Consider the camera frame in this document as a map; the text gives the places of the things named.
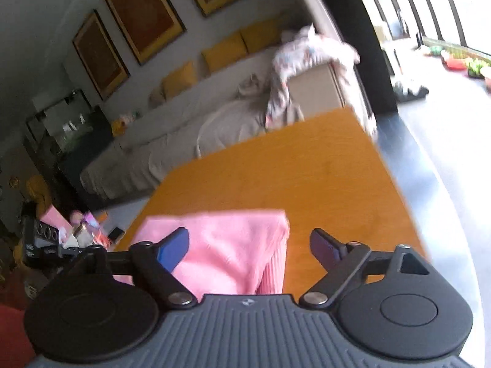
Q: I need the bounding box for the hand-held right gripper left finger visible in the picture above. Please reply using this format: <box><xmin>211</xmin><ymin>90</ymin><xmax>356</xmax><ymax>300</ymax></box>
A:
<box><xmin>77</xmin><ymin>227</ymin><xmax>195</xmax><ymax>309</ymax></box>

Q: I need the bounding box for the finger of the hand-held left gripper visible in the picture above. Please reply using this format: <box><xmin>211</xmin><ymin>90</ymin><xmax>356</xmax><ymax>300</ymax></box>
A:
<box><xmin>57</xmin><ymin>245</ymin><xmax>106</xmax><ymax>258</ymax></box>

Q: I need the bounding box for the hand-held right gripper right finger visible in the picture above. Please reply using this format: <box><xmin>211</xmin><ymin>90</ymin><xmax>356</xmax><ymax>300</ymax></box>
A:
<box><xmin>300</xmin><ymin>228</ymin><xmax>432</xmax><ymax>308</ymax></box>

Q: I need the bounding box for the pink ribbed garment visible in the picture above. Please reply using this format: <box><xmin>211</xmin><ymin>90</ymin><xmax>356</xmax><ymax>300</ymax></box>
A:
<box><xmin>115</xmin><ymin>209</ymin><xmax>290</xmax><ymax>296</ymax></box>

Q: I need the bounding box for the white jar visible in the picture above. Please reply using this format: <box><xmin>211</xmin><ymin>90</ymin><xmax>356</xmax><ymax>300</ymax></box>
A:
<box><xmin>61</xmin><ymin>222</ymin><xmax>96</xmax><ymax>248</ymax></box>

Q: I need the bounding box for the pink box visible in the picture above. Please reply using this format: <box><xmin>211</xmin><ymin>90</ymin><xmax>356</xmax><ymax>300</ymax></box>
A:
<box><xmin>40</xmin><ymin>205</ymin><xmax>73</xmax><ymax>238</ymax></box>

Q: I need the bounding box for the pink purple toy bottle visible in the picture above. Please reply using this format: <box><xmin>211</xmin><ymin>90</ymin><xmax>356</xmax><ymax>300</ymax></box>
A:
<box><xmin>71</xmin><ymin>211</ymin><xmax>102</xmax><ymax>235</ymax></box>

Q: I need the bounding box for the large yellow toy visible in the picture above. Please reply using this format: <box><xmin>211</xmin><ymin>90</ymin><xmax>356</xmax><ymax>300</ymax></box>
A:
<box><xmin>27</xmin><ymin>176</ymin><xmax>51</xmax><ymax>216</ymax></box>

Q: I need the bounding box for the person's red clothing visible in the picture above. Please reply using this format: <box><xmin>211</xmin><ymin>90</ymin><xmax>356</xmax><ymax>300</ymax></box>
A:
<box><xmin>0</xmin><ymin>303</ymin><xmax>37</xmax><ymax>368</ymax></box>

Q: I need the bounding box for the black tank cabinet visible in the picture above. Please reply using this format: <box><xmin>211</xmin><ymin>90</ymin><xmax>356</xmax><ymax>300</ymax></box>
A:
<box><xmin>57</xmin><ymin>107</ymin><xmax>116</xmax><ymax>200</ymax></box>

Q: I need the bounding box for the beige covered sofa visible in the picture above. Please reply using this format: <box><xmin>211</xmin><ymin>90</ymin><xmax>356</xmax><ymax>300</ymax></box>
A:
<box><xmin>79</xmin><ymin>19</ymin><xmax>378</xmax><ymax>200</ymax></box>

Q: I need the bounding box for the glass fish tank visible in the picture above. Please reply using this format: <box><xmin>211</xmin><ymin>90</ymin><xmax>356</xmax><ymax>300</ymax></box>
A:
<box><xmin>27</xmin><ymin>90</ymin><xmax>114</xmax><ymax>155</ymax></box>

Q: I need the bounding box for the grey beige sofa throw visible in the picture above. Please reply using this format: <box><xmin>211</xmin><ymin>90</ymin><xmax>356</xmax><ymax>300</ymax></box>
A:
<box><xmin>195</xmin><ymin>98</ymin><xmax>305</xmax><ymax>158</ymax></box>

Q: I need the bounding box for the dark cloth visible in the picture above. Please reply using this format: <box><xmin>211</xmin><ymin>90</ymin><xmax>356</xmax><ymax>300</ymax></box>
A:
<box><xmin>393</xmin><ymin>80</ymin><xmax>430</xmax><ymax>102</ymax></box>

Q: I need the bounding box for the crumpled beige cloth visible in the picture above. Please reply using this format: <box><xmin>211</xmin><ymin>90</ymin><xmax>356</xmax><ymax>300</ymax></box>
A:
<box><xmin>238</xmin><ymin>75</ymin><xmax>265</xmax><ymax>94</ymax></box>

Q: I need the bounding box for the floral white blanket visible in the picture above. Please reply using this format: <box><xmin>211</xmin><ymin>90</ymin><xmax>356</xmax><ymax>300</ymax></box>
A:
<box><xmin>265</xmin><ymin>25</ymin><xmax>378</xmax><ymax>136</ymax></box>

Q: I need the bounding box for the red plastic basin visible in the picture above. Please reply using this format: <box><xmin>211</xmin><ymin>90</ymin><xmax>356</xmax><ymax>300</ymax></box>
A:
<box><xmin>441</xmin><ymin>50</ymin><xmax>469</xmax><ymax>71</ymax></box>

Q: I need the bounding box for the black tray of green seedlings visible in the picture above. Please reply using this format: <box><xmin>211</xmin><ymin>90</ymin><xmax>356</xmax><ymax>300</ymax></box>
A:
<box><xmin>464</xmin><ymin>57</ymin><xmax>491</xmax><ymax>79</ymax></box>

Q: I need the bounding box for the black window frame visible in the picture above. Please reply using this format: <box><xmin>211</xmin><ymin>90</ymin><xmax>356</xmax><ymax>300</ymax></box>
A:
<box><xmin>368</xmin><ymin>0</ymin><xmax>491</xmax><ymax>56</ymax></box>

